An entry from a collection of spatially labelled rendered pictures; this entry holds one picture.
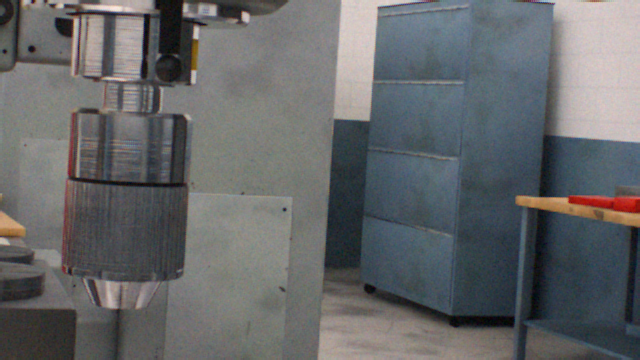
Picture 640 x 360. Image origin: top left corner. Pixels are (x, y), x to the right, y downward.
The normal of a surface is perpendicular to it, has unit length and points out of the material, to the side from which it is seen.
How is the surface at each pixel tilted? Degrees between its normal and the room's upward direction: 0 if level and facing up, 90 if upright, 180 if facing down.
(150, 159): 90
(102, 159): 90
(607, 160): 90
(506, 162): 90
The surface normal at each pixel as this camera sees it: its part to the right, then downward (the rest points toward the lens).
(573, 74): -0.93, -0.04
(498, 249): 0.36, 0.07
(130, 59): 0.04, 0.05
